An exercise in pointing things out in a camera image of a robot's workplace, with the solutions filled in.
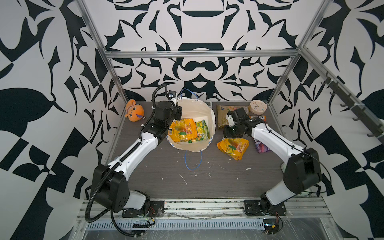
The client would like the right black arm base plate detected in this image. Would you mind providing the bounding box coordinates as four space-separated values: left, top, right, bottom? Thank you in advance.
244 199 287 217

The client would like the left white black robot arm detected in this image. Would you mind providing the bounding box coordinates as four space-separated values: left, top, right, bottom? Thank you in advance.
86 99 182 214

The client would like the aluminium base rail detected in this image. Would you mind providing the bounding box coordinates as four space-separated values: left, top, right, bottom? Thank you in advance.
74 196 334 232

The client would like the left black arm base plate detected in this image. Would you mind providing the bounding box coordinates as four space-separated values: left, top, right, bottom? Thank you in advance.
122 201 165 218

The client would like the Fox's fruits candy packet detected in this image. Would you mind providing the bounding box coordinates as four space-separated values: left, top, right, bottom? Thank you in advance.
257 115 267 122

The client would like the orange plush toy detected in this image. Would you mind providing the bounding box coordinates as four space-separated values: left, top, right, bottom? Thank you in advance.
125 99 145 122

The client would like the grey wall hook rack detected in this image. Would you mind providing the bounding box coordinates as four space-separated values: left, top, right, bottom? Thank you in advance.
321 72 384 145

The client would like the green sponge block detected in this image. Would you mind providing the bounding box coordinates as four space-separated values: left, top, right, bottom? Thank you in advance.
281 163 287 174

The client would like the black corrugated cable conduit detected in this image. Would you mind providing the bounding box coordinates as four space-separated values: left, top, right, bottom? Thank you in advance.
84 83 169 238

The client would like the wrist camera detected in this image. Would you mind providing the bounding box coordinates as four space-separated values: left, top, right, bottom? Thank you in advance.
226 115 236 127
167 90 177 106

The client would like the purple snack packet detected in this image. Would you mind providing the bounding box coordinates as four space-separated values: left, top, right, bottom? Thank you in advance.
255 140 271 154

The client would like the green snack packet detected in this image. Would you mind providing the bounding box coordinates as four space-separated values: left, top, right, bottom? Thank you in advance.
196 120 210 141

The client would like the white digital scale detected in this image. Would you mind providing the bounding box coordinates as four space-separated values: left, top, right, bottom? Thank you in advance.
204 101 213 108

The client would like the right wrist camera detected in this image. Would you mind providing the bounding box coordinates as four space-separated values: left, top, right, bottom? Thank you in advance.
226 115 236 127

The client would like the gold snack packet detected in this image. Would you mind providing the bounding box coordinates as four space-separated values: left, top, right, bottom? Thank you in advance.
217 105 249 129

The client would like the yellow snack packet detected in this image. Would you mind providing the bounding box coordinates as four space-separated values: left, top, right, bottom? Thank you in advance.
168 119 198 143
217 138 250 161

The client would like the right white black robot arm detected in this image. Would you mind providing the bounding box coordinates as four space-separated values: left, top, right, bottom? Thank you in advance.
224 108 322 212

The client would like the pink round timer clock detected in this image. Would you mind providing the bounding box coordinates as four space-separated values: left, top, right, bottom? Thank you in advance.
249 100 268 115

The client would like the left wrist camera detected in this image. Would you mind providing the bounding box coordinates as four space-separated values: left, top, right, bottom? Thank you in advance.
167 90 177 106

